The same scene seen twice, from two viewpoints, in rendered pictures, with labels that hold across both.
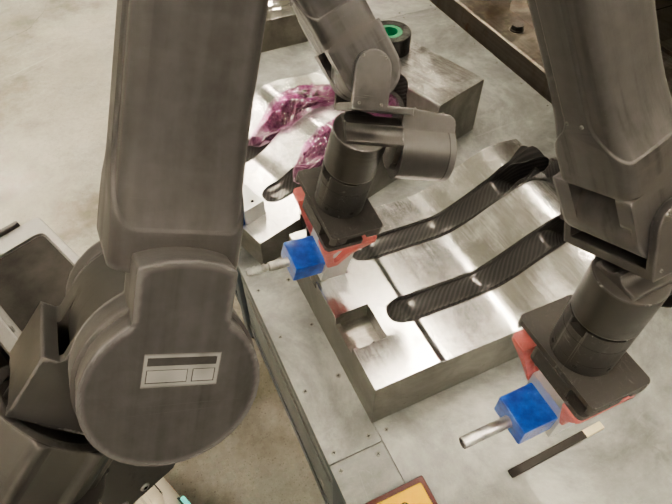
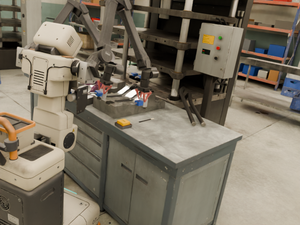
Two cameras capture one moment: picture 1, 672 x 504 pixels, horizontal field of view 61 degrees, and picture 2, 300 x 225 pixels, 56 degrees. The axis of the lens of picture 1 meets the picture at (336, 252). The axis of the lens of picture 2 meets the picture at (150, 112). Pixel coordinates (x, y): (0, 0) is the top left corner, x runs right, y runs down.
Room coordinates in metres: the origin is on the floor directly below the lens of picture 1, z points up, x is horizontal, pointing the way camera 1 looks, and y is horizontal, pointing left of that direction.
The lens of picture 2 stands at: (-1.43, 0.37, 1.53)
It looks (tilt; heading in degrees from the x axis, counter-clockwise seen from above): 20 degrees down; 339
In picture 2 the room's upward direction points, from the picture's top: 8 degrees clockwise
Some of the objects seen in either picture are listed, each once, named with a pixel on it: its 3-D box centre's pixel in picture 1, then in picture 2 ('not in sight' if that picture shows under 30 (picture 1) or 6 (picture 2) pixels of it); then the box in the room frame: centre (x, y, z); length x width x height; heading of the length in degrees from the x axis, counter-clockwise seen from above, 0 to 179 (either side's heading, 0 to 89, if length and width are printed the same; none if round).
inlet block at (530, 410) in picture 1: (516, 416); (137, 102); (0.24, -0.18, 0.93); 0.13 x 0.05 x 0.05; 115
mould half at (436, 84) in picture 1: (329, 129); (94, 88); (0.80, 0.01, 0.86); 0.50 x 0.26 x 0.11; 132
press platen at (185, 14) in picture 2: not in sight; (165, 18); (1.41, -0.77, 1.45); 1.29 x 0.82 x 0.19; 25
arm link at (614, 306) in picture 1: (624, 290); (146, 74); (0.26, -0.22, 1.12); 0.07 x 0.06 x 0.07; 117
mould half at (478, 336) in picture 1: (489, 251); (131, 99); (0.51, -0.22, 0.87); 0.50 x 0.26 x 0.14; 115
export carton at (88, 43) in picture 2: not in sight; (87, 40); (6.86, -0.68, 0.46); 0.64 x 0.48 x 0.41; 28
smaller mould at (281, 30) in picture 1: (273, 16); not in sight; (1.24, 0.14, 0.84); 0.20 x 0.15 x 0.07; 115
